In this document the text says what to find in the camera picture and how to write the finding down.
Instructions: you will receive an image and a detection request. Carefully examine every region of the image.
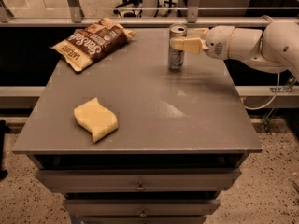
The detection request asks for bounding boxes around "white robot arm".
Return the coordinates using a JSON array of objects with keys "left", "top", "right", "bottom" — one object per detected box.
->
[{"left": 170, "top": 21, "right": 299, "bottom": 80}]

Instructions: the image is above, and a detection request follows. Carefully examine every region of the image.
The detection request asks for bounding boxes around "yellow wavy sponge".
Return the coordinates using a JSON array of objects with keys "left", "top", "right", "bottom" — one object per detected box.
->
[{"left": 74, "top": 98, "right": 119, "bottom": 143}]

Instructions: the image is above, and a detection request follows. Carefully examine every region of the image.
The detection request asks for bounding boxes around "grey drawer cabinet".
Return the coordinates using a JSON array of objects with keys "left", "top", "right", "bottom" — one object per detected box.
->
[{"left": 13, "top": 29, "right": 261, "bottom": 224}]

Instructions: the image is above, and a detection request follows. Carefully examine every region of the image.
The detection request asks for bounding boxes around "upper grey drawer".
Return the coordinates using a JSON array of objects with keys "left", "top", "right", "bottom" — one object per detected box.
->
[{"left": 36, "top": 168, "right": 241, "bottom": 193}]

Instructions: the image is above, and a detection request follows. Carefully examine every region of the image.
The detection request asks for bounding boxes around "silver redbull can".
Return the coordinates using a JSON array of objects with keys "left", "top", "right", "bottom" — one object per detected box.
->
[{"left": 168, "top": 24, "right": 187, "bottom": 71}]

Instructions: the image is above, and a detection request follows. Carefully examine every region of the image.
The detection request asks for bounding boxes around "grey drawer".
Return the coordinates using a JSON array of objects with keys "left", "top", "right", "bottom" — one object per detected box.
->
[
  {"left": 64, "top": 200, "right": 220, "bottom": 217},
  {"left": 36, "top": 168, "right": 241, "bottom": 193}
]

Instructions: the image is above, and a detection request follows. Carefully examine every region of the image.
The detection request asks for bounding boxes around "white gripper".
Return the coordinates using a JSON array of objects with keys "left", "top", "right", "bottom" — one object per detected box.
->
[{"left": 170, "top": 26, "right": 235, "bottom": 60}]

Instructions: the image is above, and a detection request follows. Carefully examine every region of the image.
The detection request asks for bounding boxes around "lower grey drawer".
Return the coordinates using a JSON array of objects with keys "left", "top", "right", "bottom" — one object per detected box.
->
[{"left": 64, "top": 200, "right": 220, "bottom": 217}]

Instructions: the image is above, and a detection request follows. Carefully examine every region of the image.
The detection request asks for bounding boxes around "white cable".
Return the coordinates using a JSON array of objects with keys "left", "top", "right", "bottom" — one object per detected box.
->
[{"left": 242, "top": 72, "right": 281, "bottom": 111}]

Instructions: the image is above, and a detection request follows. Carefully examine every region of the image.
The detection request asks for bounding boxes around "black office chair base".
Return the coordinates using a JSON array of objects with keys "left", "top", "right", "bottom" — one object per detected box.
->
[{"left": 113, "top": 0, "right": 143, "bottom": 18}]

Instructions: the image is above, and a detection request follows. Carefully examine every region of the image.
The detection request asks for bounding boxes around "metal window railing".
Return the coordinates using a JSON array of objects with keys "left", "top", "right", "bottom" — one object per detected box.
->
[{"left": 1, "top": 0, "right": 299, "bottom": 27}]

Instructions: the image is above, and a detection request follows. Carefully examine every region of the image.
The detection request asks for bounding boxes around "brown sea salt chip bag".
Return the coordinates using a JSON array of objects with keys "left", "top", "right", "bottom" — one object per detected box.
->
[{"left": 52, "top": 18, "right": 135, "bottom": 72}]

